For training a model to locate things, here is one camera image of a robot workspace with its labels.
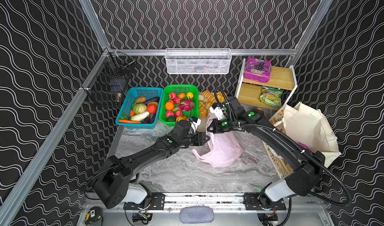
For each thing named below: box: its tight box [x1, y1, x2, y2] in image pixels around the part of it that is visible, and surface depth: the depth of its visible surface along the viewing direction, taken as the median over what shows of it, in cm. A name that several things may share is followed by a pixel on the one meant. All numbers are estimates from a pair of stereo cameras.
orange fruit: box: [165, 101, 175, 111], surface depth 108 cm
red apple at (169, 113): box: [166, 110, 174, 118], surface depth 106 cm
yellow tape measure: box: [83, 206, 103, 225], surface depth 70 cm
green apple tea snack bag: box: [259, 86, 284, 108], surface depth 97 cm
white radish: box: [131, 111, 150, 121], surface depth 104 cm
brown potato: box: [135, 96, 147, 103], surface depth 116 cm
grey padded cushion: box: [180, 206, 215, 224], surface depth 70 cm
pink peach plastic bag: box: [192, 113, 243, 168], surface depth 76 cm
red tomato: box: [146, 104, 157, 115], surface depth 105 cm
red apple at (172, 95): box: [169, 92, 177, 100], surface depth 119 cm
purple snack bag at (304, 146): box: [298, 142, 312, 152], surface depth 81 cm
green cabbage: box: [132, 102, 147, 115], surface depth 105 cm
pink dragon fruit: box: [179, 99, 195, 112], surface depth 109 cm
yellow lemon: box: [187, 92, 194, 99], surface depth 119 cm
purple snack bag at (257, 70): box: [244, 57, 272, 83], surface depth 83 cm
